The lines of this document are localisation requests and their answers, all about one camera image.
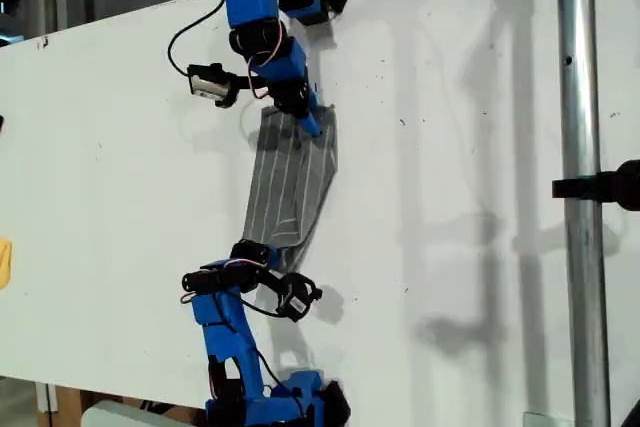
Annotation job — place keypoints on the white box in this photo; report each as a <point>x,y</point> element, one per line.
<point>125,417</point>

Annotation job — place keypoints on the black camera box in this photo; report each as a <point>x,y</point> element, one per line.
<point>297,302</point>
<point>210,84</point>

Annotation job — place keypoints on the wooden table leg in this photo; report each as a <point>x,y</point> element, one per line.
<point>67,407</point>

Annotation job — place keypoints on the steel post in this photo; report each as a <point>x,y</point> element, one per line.
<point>580,97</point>

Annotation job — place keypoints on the yellow object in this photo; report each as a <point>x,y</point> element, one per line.
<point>5,262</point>

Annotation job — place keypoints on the grey white-striped towel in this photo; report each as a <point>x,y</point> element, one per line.
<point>290,187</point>

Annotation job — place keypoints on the black clamp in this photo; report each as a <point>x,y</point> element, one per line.
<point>600,187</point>

